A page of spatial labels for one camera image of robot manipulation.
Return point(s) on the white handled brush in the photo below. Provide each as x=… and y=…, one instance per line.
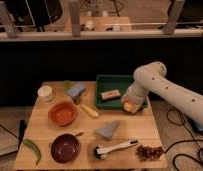
x=99, y=152

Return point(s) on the orange yellow apple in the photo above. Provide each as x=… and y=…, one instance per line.
x=128, y=106

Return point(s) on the yellow banana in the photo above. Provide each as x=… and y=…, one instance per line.
x=90, y=111

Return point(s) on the dark purple bowl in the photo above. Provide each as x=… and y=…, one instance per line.
x=65, y=148

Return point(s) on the grey folded cloth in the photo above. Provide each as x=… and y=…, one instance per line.
x=108, y=130

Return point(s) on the green chili pepper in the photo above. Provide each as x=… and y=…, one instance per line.
x=30, y=144

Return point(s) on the orange bowl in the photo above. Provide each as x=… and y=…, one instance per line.
x=62, y=113

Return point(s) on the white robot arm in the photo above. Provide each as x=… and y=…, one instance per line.
x=151, y=78

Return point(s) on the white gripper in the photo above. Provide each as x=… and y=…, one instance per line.
x=136, y=95

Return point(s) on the dark brown grape bunch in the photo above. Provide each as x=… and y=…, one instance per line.
x=149, y=153

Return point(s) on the blue sponge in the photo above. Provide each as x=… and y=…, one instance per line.
x=76, y=90

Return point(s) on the tan rectangular block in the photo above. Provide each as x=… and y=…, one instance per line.
x=111, y=94

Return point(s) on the white paper cup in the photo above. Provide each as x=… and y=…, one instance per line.
x=46, y=93

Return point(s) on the green small object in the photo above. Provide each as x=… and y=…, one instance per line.
x=66, y=84

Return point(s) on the green plastic tray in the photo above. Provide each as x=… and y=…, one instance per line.
x=109, y=89

